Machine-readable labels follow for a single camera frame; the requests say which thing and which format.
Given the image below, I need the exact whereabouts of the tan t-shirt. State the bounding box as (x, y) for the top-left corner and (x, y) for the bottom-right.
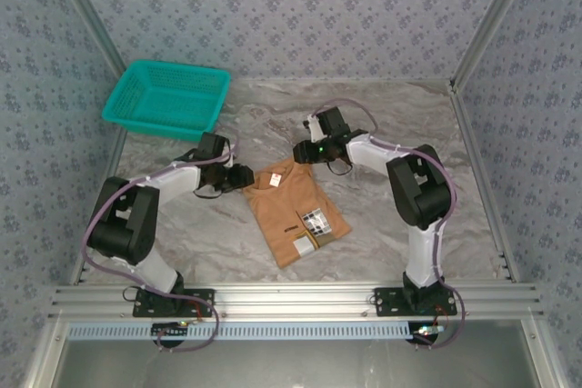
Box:
(242, 156), (354, 270)

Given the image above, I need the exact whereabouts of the teal plastic basket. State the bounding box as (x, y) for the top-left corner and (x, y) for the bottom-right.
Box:
(101, 59), (232, 143)

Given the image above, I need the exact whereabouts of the grey metal lower panel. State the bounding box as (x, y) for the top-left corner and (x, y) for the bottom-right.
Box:
(22, 318), (565, 388)

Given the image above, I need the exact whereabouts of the small circuit board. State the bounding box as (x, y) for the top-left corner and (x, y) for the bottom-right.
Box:
(411, 323), (449, 344)

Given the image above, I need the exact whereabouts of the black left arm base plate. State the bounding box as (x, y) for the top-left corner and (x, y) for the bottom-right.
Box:
(132, 287), (216, 319)

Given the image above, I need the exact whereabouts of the aluminium mounting rail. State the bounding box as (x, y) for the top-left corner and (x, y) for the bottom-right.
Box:
(49, 283), (545, 320)

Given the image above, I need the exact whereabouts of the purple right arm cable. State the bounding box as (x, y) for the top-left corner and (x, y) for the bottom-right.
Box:
(311, 97), (469, 351)

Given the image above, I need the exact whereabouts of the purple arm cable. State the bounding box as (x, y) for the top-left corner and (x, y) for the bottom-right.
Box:
(311, 97), (469, 351)
(80, 135), (241, 353)

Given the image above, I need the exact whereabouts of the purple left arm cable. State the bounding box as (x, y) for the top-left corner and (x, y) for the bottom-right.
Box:
(80, 135), (241, 353)

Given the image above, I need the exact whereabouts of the light blue slotted cable duct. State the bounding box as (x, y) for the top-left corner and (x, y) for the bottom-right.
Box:
(67, 320), (449, 343)

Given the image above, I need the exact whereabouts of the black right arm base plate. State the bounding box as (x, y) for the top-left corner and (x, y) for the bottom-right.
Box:
(373, 286), (458, 318)

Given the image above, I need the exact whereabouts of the aluminium frame post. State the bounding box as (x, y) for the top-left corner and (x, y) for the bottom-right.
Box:
(448, 0), (545, 89)
(45, 0), (128, 75)

